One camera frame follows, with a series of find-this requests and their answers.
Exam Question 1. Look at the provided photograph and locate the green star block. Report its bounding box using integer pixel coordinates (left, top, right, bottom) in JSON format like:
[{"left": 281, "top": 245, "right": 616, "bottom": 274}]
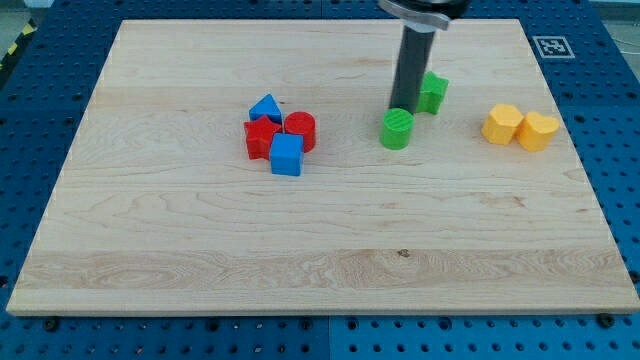
[{"left": 416, "top": 71, "right": 449, "bottom": 115}]

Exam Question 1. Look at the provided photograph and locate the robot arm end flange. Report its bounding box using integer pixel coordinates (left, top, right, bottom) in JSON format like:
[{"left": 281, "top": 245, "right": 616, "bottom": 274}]
[{"left": 377, "top": 0, "right": 471, "bottom": 33}]

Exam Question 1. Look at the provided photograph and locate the red star block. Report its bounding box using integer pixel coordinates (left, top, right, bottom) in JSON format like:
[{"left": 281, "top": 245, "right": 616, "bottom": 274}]
[{"left": 244, "top": 115, "right": 282, "bottom": 160}]

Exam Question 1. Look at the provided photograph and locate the yellow hexagon block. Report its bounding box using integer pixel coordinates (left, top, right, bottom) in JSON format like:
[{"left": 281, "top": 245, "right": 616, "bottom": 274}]
[{"left": 481, "top": 103, "right": 524, "bottom": 145}]

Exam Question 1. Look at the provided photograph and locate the blue cube block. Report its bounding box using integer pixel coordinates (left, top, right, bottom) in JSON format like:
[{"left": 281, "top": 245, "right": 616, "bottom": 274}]
[{"left": 269, "top": 133, "right": 304, "bottom": 176}]

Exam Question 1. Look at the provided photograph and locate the red cylinder block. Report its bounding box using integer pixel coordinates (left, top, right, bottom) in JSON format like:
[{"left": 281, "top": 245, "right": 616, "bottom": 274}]
[{"left": 284, "top": 111, "right": 316, "bottom": 153}]

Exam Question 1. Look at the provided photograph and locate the blue triangle block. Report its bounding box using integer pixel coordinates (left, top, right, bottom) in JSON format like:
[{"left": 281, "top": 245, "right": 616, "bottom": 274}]
[{"left": 248, "top": 94, "right": 283, "bottom": 124}]

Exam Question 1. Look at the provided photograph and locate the light wooden board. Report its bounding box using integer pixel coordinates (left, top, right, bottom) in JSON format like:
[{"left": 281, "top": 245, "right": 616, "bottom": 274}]
[{"left": 7, "top": 19, "right": 639, "bottom": 316}]

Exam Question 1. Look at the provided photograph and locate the green cylinder block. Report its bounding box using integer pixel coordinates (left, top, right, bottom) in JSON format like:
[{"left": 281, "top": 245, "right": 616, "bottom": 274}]
[{"left": 379, "top": 108, "right": 414, "bottom": 150}]

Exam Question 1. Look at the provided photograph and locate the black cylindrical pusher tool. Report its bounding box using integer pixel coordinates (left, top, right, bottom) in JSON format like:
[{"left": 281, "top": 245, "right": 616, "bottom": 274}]
[{"left": 389, "top": 26, "right": 435, "bottom": 114}]

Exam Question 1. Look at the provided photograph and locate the yellow heart block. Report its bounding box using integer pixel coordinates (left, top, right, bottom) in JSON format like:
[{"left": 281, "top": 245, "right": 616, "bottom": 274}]
[{"left": 515, "top": 112, "right": 560, "bottom": 152}]

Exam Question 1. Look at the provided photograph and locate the white fiducial marker tag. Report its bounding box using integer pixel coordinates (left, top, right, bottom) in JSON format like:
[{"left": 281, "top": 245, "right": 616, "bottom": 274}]
[{"left": 532, "top": 36, "right": 575, "bottom": 59}]

